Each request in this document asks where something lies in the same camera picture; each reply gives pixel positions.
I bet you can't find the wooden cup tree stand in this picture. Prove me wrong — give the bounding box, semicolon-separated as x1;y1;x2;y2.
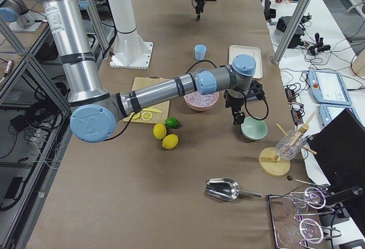
259;111;317;176

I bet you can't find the grey folded cloth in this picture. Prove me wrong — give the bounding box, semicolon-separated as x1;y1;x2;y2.
246;88;266;101

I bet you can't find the black monitor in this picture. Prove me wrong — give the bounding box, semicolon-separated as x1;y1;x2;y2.
307;109;364;188

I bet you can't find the light blue plastic cup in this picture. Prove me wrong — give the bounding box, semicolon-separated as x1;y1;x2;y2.
194;44;207;61

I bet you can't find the aluminium frame post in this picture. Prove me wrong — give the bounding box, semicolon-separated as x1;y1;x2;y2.
272;0;311;65

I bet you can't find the light green bowl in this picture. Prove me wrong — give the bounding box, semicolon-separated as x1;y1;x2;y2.
241;117;268;141

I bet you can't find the lemon half upper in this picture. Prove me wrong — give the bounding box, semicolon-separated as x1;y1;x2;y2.
141;111;153;121

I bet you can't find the whole yellow lemon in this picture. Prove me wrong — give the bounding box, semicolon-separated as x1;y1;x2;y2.
162;134;179;149
153;123;167;140

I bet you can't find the wooden cutting board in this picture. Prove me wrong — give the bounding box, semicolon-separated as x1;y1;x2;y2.
120;77;170;125

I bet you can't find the lemon half lower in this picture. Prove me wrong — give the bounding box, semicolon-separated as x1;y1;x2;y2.
132;113;140;120

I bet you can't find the steel ice scoop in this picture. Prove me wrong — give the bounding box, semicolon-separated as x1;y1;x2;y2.
205;178;262;201

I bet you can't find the black wooden glass tray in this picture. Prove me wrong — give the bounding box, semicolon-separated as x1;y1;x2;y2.
267;194;342;248

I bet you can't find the clear wine glass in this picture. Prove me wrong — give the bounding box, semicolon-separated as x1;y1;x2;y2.
283;186;334;214
276;218;342;248

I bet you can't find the pile of clear ice cubes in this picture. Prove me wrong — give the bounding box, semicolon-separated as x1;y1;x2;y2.
184;92;219;108

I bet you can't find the cream rabbit tray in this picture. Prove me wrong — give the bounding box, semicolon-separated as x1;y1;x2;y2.
228;45;263;79

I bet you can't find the clear glass on stand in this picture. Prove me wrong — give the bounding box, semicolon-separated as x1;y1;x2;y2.
275;130;305;160

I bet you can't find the lemon half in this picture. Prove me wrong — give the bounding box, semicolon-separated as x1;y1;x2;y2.
141;111;153;121
132;113;140;120

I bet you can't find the green lime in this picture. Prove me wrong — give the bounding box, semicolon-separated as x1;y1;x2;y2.
165;117;180;129

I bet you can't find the yellow plastic knife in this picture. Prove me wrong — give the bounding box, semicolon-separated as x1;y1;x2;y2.
142;107;162;113

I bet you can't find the pink bowl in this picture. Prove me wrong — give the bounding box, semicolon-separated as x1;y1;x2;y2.
184;92;219;112

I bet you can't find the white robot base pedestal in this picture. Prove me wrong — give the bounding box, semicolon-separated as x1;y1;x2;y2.
108;0;153;70

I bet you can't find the blue teach pendant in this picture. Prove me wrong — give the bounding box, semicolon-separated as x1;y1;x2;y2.
307;70;352;106
319;104;354;126

